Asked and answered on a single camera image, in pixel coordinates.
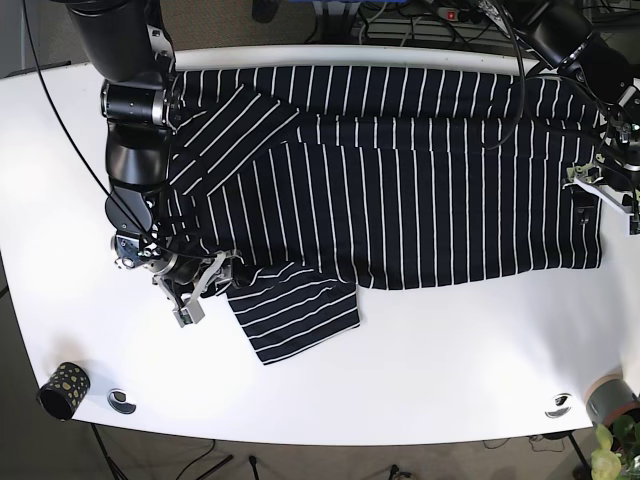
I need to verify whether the grey flower pot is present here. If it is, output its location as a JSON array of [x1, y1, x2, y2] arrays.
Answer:
[[584, 373, 639, 427]]

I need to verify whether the left silver table grommet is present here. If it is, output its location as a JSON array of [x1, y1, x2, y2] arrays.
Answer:
[[107, 389, 137, 415]]

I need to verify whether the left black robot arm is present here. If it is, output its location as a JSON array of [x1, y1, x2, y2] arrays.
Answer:
[[478, 1, 639, 235]]

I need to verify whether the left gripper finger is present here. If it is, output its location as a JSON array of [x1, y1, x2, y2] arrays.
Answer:
[[572, 194, 597, 227]]

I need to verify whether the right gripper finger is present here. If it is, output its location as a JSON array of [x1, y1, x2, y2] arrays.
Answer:
[[230, 262, 251, 289]]

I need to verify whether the navy white-striped T-shirt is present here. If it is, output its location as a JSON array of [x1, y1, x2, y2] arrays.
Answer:
[[168, 66, 602, 365]]

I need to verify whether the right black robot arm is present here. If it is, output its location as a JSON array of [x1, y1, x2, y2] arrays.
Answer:
[[64, 1, 239, 326]]

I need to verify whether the black gold-dotted cup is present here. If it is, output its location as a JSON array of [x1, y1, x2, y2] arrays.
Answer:
[[37, 362, 91, 421]]

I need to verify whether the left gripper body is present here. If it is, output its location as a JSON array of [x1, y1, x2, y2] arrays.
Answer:
[[564, 156, 639, 236]]

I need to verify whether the right silver table grommet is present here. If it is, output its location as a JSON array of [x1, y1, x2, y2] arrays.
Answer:
[[544, 393, 574, 419]]

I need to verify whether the green potted plant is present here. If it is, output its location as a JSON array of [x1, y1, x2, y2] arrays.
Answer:
[[591, 414, 639, 480]]

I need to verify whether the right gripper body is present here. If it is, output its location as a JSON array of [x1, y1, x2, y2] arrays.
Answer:
[[152, 250, 241, 328]]

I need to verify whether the silver table grommet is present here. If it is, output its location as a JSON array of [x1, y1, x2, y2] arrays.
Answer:
[[544, 393, 574, 419], [107, 389, 137, 415]]

